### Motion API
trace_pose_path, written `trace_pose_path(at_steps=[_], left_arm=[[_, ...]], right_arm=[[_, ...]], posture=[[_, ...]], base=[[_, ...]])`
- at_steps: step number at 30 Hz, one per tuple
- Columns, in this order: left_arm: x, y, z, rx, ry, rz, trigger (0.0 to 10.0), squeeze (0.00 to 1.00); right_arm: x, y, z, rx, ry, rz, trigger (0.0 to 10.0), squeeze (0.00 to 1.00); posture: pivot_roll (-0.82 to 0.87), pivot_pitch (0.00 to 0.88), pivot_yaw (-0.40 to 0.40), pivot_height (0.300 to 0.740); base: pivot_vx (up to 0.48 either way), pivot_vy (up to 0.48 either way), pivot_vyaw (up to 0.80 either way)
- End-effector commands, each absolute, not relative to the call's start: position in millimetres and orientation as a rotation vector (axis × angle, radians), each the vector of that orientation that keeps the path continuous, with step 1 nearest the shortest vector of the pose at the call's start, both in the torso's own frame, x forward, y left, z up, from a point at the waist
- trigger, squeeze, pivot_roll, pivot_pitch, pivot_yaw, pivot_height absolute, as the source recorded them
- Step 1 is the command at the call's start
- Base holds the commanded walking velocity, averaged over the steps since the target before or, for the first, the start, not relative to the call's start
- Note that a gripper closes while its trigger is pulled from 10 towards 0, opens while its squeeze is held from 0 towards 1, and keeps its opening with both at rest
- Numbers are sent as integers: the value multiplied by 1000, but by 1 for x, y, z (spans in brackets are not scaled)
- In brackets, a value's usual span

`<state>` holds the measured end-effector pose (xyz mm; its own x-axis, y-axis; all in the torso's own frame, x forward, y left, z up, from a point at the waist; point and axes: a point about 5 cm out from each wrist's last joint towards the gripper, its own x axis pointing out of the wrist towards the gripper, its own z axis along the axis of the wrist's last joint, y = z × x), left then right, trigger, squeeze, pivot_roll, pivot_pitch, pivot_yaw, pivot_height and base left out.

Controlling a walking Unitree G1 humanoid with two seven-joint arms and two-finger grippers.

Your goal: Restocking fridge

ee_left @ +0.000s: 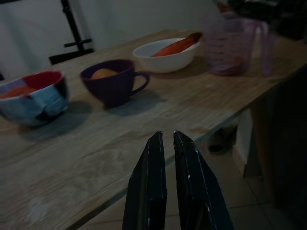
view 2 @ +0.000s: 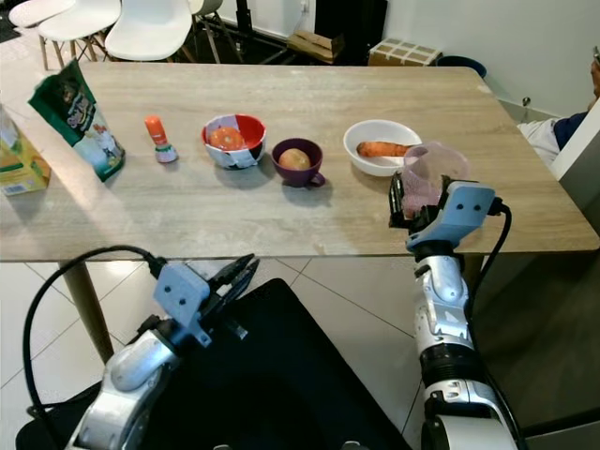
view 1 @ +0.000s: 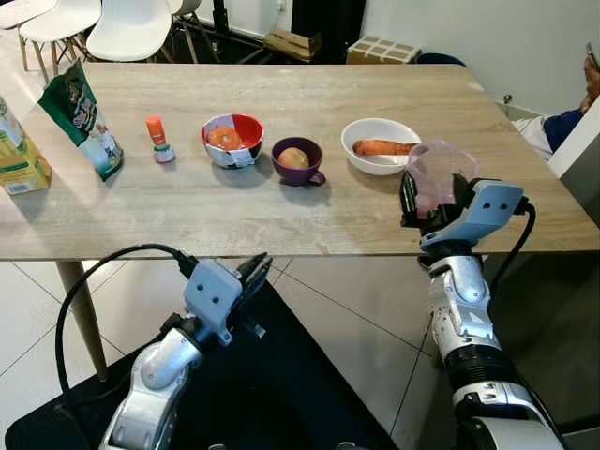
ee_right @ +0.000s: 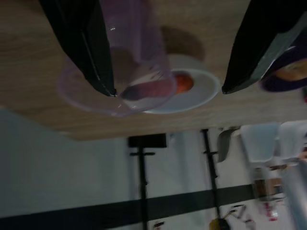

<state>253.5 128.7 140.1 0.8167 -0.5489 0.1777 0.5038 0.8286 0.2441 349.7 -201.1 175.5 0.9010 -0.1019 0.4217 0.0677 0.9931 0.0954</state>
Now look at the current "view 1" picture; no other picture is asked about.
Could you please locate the seated person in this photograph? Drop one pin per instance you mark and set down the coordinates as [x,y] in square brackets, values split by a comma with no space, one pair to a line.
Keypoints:
[562,127]

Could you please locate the white plastic chair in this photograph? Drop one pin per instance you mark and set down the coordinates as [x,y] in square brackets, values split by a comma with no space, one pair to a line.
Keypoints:
[131,28]
[61,19]
[19,9]

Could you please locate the round brown potato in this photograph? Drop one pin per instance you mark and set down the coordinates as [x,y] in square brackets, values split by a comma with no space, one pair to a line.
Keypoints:
[293,157]

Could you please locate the green snack bag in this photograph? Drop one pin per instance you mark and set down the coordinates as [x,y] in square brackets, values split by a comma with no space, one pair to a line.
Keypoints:
[84,117]

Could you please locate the black cabinet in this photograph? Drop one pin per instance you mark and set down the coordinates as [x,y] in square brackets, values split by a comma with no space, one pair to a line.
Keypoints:
[328,23]

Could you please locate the orange fruit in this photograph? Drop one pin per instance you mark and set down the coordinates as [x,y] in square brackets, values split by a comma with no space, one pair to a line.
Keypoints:
[223,138]

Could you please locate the flat brown cardboard box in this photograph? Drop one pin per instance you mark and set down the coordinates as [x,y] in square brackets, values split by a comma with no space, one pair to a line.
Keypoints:
[292,45]

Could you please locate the black floor mat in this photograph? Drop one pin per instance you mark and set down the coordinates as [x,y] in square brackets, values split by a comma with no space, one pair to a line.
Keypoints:
[281,394]

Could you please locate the white checked cardboard box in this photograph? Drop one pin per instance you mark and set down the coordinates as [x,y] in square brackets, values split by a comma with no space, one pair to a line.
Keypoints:
[384,50]

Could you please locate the small orange capped bottle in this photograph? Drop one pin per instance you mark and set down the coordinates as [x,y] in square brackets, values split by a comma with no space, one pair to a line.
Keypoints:
[157,131]

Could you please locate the white cabinet panel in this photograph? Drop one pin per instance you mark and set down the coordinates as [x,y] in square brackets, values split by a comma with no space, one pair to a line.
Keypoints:
[577,150]

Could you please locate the red white patterned bowl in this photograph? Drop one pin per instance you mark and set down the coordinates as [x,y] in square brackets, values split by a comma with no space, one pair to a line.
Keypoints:
[230,157]

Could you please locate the yellow juice carton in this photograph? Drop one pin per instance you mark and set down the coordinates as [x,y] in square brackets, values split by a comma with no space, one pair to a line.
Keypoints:
[19,159]

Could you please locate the dark blue round object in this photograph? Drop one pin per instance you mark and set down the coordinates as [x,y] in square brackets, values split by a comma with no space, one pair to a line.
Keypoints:
[441,59]

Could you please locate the orange carrot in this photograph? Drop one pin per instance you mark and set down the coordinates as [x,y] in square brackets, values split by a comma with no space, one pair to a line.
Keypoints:
[384,148]

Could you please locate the wooden table leg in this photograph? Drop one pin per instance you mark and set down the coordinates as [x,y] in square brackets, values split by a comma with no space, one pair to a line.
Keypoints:
[84,319]

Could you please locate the clear purple measuring cup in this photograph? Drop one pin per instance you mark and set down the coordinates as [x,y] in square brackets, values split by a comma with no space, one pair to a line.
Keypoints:
[441,169]

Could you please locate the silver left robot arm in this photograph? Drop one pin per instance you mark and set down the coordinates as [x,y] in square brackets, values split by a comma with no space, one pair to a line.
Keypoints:
[159,375]

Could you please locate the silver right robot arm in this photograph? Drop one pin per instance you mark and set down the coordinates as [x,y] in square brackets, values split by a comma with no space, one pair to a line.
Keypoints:
[464,309]

